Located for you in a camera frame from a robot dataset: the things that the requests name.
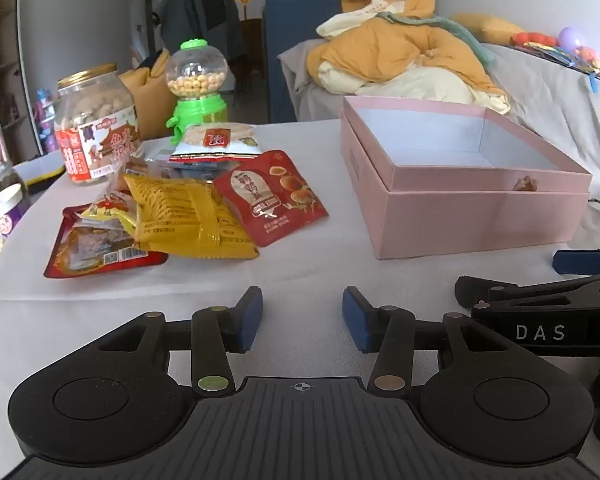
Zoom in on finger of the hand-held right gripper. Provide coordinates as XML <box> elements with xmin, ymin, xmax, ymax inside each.
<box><xmin>552</xmin><ymin>246</ymin><xmax>600</xmax><ymax>277</ymax></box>
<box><xmin>454</xmin><ymin>275</ymin><xmax>600</xmax><ymax>312</ymax></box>

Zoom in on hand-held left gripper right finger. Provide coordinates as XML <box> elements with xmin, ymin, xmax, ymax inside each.
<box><xmin>342</xmin><ymin>286</ymin><xmax>520</xmax><ymax>395</ymax></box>

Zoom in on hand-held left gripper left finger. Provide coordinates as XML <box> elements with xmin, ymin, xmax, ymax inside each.
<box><xmin>87</xmin><ymin>286</ymin><xmax>264</xmax><ymax>396</ymax></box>

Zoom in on pink cardboard box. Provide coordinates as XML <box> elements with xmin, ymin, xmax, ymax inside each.
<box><xmin>339</xmin><ymin>95</ymin><xmax>594</xmax><ymax>260</ymax></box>

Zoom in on red egg snack packet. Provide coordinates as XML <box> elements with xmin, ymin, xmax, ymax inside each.
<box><xmin>213</xmin><ymin>150</ymin><xmax>330</xmax><ymax>249</ymax></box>

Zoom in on yellow snack packet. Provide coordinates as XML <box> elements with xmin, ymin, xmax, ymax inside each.
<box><xmin>123</xmin><ymin>172</ymin><xmax>261</xmax><ymax>261</ymax></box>

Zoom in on small yellow red packet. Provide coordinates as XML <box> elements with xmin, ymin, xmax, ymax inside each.
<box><xmin>75</xmin><ymin>192</ymin><xmax>141</xmax><ymax>234</ymax></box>

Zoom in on white rice cracker packet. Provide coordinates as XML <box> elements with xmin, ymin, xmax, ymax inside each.
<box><xmin>169</xmin><ymin>122</ymin><xmax>266</xmax><ymax>164</ymax></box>

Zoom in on grey bed sheet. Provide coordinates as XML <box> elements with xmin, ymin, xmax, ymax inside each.
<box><xmin>278</xmin><ymin>39</ymin><xmax>600</xmax><ymax>202</ymax></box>

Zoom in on colourful printed toy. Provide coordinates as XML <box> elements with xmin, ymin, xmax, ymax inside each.
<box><xmin>520</xmin><ymin>42</ymin><xmax>600</xmax><ymax>94</ymax></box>

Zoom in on green candy dispenser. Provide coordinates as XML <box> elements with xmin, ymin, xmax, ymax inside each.
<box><xmin>165</xmin><ymin>38</ymin><xmax>230</xmax><ymax>144</ymax></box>

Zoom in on purple balloon toy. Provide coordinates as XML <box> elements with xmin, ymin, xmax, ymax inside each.
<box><xmin>557</xmin><ymin>25</ymin><xmax>589</xmax><ymax>54</ymax></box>

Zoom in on orange plush toy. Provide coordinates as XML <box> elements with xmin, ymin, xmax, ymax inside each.
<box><xmin>510</xmin><ymin>31</ymin><xmax>557</xmax><ymax>49</ymax></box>

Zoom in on plastic peanut jar gold lid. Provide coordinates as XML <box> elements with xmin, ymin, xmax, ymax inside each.
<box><xmin>54</xmin><ymin>62</ymin><xmax>145</xmax><ymax>186</ymax></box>

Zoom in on yellow pillow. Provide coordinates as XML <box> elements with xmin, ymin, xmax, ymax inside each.
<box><xmin>452</xmin><ymin>12</ymin><xmax>529</xmax><ymax>46</ymax></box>

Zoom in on green grey cloth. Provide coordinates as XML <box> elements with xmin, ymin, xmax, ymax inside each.
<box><xmin>379</xmin><ymin>10</ymin><xmax>496</xmax><ymax>67</ymax></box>

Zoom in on purple paper cup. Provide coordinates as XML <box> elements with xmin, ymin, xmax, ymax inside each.
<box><xmin>0</xmin><ymin>183</ymin><xmax>31</xmax><ymax>239</ymax></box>

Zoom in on yellow cream duvet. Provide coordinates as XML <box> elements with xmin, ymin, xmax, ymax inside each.
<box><xmin>307</xmin><ymin>0</ymin><xmax>512</xmax><ymax>112</ymax></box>

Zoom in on yellow beanbag chair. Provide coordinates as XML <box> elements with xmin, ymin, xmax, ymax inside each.
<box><xmin>118</xmin><ymin>49</ymin><xmax>174</xmax><ymax>141</ymax></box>

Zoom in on blue partition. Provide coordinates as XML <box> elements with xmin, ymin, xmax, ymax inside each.
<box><xmin>262</xmin><ymin>0</ymin><xmax>352</xmax><ymax>124</ymax></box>

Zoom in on glass jar dark contents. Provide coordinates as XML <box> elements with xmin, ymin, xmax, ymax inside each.
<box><xmin>0</xmin><ymin>161</ymin><xmax>25</xmax><ymax>201</ymax></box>

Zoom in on dark hanging jacket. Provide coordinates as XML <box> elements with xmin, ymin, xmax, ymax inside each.
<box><xmin>152</xmin><ymin>0</ymin><xmax>244</xmax><ymax>62</ymax></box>

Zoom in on wooden shelf unit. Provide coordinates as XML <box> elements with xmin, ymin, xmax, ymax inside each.
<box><xmin>0</xmin><ymin>0</ymin><xmax>37</xmax><ymax>161</ymax></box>

